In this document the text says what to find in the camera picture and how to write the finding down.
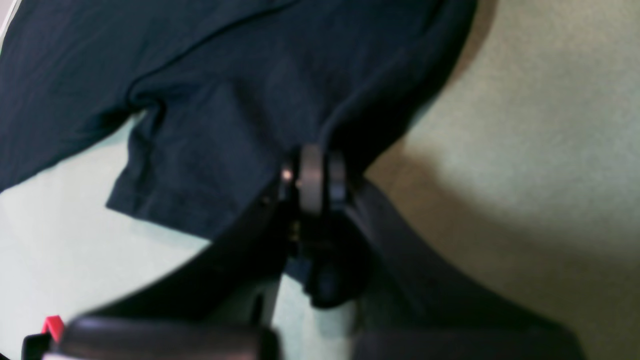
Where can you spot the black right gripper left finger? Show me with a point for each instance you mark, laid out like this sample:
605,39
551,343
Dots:
283,222

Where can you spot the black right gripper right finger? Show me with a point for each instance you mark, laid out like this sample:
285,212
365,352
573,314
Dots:
374,253

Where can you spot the black T-shirt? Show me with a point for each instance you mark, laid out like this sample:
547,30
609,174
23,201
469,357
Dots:
228,88

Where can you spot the light green table cloth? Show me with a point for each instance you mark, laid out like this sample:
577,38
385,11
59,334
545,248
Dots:
524,173

